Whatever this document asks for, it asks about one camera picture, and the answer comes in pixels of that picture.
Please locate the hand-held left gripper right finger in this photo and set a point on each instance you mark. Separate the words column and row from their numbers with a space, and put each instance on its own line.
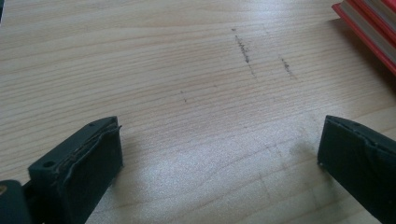
column 358, row 165

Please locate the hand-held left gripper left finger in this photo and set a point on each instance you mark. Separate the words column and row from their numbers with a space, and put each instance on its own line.
column 84, row 168

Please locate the red picture book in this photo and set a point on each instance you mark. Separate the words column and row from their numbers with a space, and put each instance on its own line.
column 373, row 43
column 386, row 12

